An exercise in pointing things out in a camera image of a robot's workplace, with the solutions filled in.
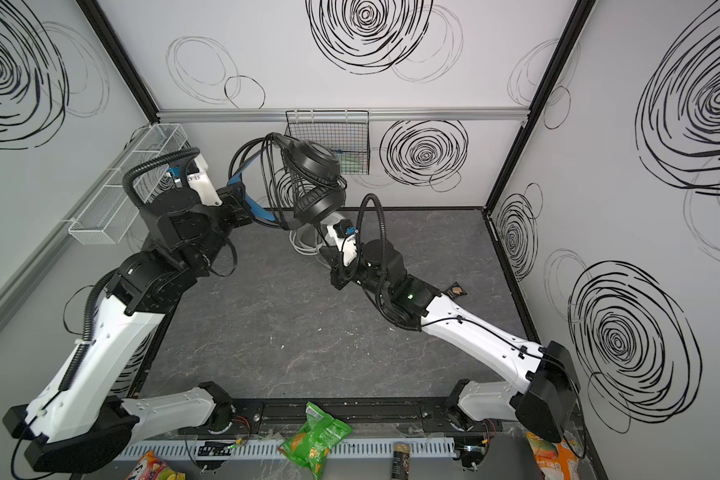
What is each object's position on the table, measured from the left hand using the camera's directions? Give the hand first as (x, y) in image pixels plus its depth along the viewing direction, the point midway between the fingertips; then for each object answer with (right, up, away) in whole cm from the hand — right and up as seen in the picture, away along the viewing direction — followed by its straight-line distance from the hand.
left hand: (246, 184), depth 58 cm
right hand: (+13, -13, +9) cm, 20 cm away
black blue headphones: (-6, +11, +58) cm, 60 cm away
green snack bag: (+12, -56, +8) cm, 58 cm away
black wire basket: (+17, +24, +39) cm, 49 cm away
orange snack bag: (+65, -59, +7) cm, 88 cm away
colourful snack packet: (-24, -61, +7) cm, 66 cm away
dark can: (+31, -60, +8) cm, 68 cm away
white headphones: (+1, -11, +53) cm, 54 cm away
